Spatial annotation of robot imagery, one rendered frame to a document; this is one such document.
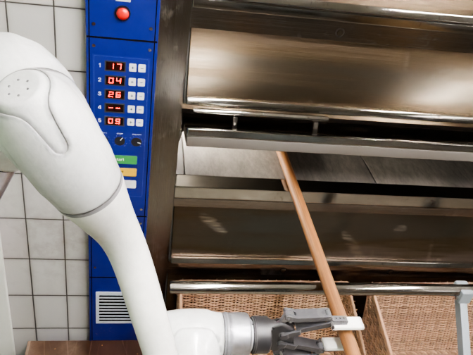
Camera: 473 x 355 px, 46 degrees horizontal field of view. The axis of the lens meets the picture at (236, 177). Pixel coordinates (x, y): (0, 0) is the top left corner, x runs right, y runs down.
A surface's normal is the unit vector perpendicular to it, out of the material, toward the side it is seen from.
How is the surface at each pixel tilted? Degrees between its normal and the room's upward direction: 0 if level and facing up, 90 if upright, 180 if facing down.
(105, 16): 90
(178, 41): 90
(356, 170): 0
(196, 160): 0
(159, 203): 90
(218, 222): 70
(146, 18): 90
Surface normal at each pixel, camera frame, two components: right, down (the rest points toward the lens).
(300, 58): 0.16, 0.26
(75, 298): 0.12, 0.57
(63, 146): 0.54, 0.37
